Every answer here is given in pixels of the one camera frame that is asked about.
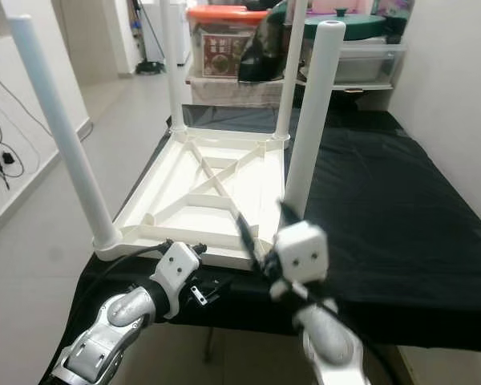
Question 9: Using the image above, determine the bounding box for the white plastic table top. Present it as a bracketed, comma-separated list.
[95, 127, 297, 270]

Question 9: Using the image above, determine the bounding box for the white plastic table leg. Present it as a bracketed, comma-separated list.
[282, 20, 347, 221]
[273, 0, 309, 144]
[6, 14, 123, 251]
[162, 0, 188, 133]

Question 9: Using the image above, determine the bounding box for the black tablecloth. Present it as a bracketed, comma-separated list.
[64, 104, 481, 362]

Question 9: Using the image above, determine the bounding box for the beige patterned bench cover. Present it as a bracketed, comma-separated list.
[188, 76, 285, 107]

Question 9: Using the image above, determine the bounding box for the black glossy bag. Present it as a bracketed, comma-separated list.
[236, 4, 289, 83]

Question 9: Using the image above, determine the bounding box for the clear plastic storage box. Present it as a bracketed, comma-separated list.
[305, 40, 406, 87]

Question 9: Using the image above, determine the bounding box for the orange lid storage box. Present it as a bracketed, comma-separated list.
[187, 6, 269, 79]

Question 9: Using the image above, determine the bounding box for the black floor mop base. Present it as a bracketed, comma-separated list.
[136, 60, 165, 75]

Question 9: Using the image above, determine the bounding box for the green pot lid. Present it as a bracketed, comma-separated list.
[303, 8, 387, 41]

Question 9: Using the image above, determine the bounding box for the white fridge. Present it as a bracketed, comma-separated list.
[136, 0, 166, 65]

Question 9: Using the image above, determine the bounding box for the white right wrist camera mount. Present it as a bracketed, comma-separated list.
[271, 221, 329, 302]

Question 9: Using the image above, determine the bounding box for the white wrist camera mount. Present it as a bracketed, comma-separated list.
[271, 221, 329, 302]
[152, 241, 201, 318]

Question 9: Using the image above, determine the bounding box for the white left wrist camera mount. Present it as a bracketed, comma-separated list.
[152, 241, 201, 318]

